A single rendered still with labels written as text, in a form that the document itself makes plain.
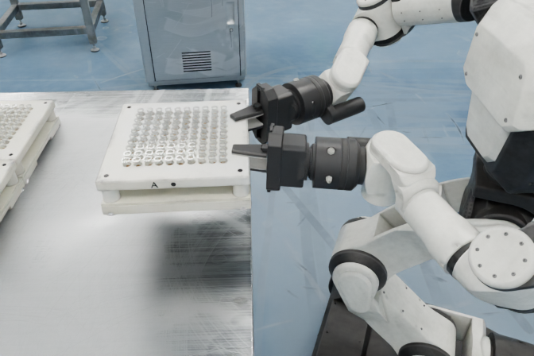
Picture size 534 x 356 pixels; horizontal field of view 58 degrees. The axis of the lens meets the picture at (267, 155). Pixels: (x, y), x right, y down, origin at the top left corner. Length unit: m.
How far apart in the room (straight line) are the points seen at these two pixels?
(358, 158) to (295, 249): 1.27
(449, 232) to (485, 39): 0.37
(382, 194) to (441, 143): 1.94
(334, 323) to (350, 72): 0.85
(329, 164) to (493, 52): 0.34
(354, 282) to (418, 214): 0.49
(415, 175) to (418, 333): 0.70
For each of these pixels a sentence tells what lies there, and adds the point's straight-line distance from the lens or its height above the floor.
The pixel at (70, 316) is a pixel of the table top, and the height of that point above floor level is 0.82.
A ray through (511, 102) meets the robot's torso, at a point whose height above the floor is 1.11.
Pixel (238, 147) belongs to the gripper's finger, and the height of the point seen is 1.02.
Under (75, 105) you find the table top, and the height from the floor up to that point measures 0.82.
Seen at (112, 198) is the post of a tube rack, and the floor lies 0.97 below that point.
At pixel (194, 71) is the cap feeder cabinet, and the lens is 3.02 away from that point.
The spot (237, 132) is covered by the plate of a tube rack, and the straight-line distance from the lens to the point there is 0.87.
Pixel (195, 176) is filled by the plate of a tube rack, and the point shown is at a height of 1.01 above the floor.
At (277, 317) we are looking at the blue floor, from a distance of 1.82.
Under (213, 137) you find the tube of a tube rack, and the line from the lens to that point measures 0.85.
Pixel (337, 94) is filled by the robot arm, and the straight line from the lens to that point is 1.00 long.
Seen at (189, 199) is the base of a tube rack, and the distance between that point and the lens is 0.81.
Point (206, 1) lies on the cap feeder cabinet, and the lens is 2.86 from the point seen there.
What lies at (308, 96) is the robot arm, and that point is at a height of 1.03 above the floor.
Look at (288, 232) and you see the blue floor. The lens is 2.09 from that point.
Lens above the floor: 1.50
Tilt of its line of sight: 37 degrees down
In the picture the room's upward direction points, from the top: straight up
